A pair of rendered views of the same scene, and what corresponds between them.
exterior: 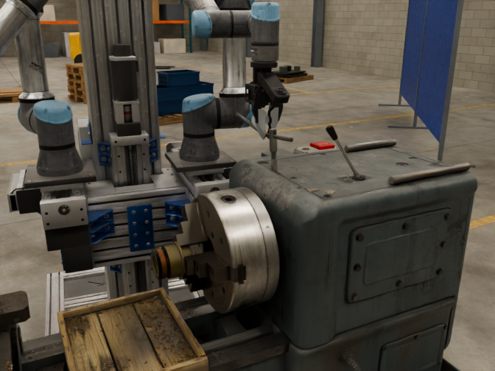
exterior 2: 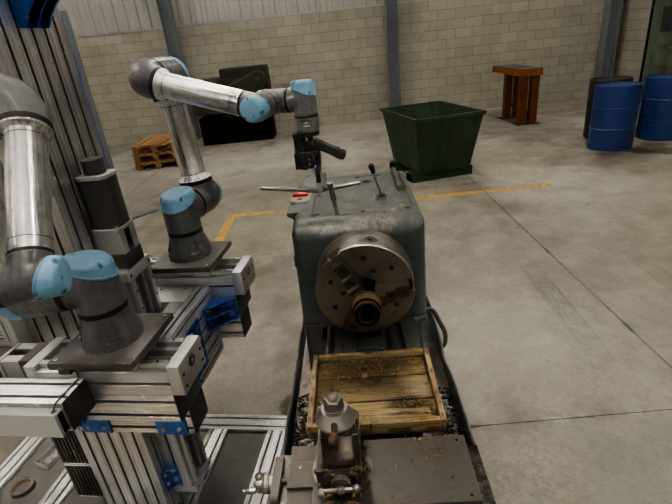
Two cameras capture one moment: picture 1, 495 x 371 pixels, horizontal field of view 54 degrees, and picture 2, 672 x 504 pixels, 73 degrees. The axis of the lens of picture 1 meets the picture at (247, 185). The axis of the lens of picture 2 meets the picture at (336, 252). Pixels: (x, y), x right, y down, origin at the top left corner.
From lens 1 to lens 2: 1.37 m
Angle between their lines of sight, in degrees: 56
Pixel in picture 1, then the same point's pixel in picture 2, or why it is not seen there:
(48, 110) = (104, 263)
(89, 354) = (380, 413)
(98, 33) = (54, 152)
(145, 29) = (91, 135)
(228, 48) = (186, 134)
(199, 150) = (204, 244)
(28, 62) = not seen: hidden behind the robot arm
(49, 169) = (128, 335)
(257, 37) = (310, 110)
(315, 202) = (414, 212)
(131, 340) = (374, 386)
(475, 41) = not seen: hidden behind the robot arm
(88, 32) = not seen: hidden behind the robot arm
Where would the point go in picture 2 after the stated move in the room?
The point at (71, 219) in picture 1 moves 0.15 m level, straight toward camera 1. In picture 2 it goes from (197, 366) to (251, 365)
